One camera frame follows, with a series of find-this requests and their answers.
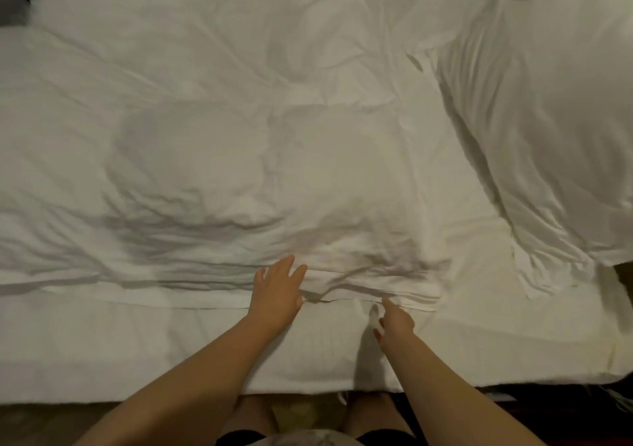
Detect person's left hand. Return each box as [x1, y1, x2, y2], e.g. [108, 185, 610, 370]
[245, 253, 309, 333]

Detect person's right hand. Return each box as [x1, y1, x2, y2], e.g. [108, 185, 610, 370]
[372, 297, 417, 353]

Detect white duvet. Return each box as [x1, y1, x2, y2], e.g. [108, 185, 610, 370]
[0, 0, 446, 308]

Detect white bed sheet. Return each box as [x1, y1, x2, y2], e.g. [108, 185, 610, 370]
[0, 0, 633, 404]

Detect white pillow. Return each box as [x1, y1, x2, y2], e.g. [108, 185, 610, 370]
[435, 0, 633, 298]

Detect person's right forearm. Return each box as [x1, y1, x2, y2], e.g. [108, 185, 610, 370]
[380, 336, 545, 446]

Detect person's left forearm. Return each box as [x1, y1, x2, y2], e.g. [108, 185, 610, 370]
[74, 317, 288, 446]

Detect person's right leg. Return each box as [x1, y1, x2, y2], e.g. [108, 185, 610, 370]
[341, 391, 407, 437]

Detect person's leg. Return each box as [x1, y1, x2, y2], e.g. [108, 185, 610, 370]
[222, 393, 283, 437]
[341, 391, 407, 437]

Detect person's black shorts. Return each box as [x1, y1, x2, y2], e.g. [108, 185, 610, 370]
[216, 426, 421, 446]

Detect person's left leg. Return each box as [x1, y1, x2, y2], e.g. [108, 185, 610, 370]
[222, 393, 283, 437]

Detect person's white shirt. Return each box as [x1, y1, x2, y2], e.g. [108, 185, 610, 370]
[247, 428, 365, 446]

